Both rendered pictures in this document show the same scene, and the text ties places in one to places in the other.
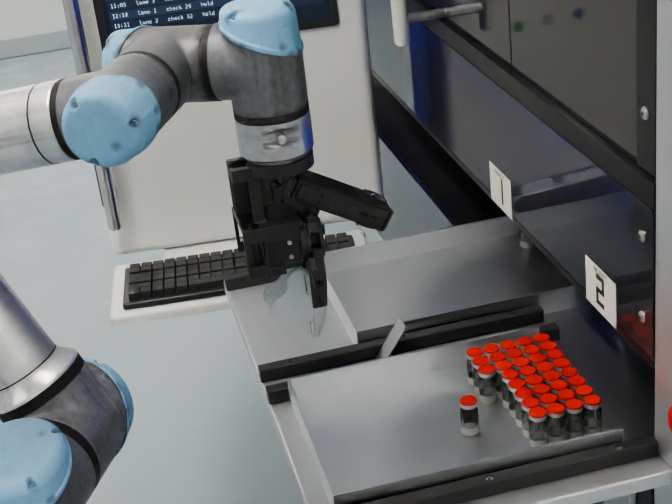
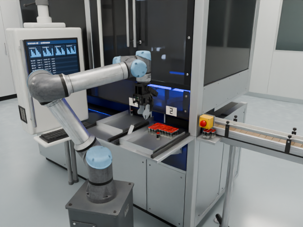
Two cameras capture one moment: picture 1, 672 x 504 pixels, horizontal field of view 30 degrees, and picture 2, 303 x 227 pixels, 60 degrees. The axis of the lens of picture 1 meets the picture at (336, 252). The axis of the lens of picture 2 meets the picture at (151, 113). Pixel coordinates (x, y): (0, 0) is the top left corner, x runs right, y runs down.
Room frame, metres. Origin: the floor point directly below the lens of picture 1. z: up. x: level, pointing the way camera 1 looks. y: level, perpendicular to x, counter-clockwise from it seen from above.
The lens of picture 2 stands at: (0.15, 0.91, 1.58)
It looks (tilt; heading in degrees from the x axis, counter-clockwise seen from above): 19 degrees down; 318
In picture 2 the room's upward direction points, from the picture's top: straight up
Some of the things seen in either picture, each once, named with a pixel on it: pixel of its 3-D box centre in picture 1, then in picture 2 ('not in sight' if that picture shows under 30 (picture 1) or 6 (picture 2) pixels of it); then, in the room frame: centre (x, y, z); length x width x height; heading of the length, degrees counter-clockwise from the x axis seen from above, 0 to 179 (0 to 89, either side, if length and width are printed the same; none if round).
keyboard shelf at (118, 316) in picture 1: (241, 266); (65, 132); (1.97, 0.17, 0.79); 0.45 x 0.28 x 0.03; 94
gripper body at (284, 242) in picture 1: (277, 209); (143, 93); (1.18, 0.05, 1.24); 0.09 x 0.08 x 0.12; 101
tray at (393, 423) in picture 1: (446, 414); (153, 137); (1.28, -0.11, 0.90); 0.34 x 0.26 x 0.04; 100
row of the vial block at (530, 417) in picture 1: (514, 394); (161, 132); (1.29, -0.20, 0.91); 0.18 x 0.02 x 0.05; 10
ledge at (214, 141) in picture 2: not in sight; (210, 138); (1.07, -0.43, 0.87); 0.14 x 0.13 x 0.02; 101
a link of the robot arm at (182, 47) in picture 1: (160, 70); (126, 64); (1.19, 0.15, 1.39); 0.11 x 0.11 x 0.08; 75
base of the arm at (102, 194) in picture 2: not in sight; (101, 184); (1.12, 0.37, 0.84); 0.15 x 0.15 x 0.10
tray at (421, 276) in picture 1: (447, 278); (126, 120); (1.63, -0.16, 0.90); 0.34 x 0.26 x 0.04; 101
